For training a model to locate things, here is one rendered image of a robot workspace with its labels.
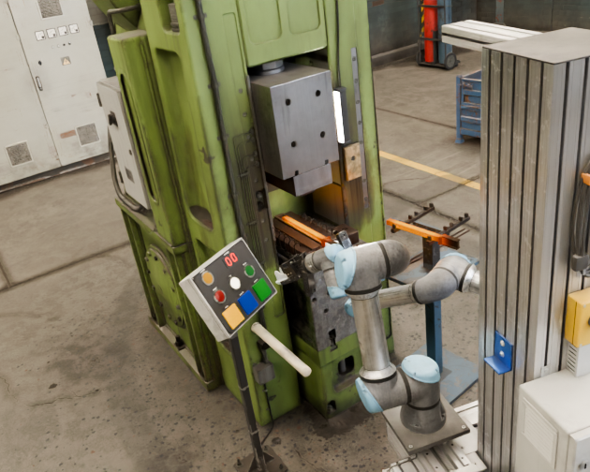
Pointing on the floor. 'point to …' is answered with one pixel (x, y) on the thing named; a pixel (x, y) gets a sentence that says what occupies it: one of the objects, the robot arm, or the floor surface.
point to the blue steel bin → (468, 105)
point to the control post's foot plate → (261, 463)
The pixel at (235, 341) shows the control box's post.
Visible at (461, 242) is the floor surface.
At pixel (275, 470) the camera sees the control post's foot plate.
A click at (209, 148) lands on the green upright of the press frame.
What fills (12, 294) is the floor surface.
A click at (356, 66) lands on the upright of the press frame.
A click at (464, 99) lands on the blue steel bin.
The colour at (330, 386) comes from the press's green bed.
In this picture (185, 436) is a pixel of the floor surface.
